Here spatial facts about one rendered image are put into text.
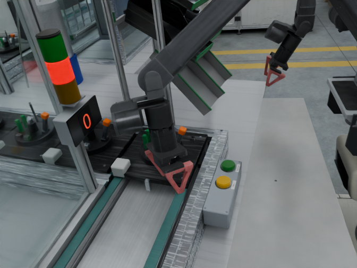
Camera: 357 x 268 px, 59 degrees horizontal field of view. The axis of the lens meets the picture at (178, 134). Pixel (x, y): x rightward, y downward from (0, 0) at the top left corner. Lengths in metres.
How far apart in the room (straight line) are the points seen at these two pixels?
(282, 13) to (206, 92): 3.81
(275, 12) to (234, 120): 3.69
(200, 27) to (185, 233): 0.48
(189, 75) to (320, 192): 0.59
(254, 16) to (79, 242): 4.38
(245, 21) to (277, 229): 4.19
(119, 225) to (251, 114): 0.74
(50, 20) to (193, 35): 1.13
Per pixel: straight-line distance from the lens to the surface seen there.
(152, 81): 0.63
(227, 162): 0.94
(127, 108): 0.66
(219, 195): 0.86
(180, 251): 0.76
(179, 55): 0.66
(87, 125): 0.79
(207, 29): 0.68
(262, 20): 4.92
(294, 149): 1.19
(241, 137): 1.22
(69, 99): 0.74
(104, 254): 0.85
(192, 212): 0.84
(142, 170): 0.95
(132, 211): 0.92
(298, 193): 1.04
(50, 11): 1.71
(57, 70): 0.72
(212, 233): 0.91
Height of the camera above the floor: 1.59
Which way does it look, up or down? 36 degrees down
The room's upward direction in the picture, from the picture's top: 7 degrees counter-clockwise
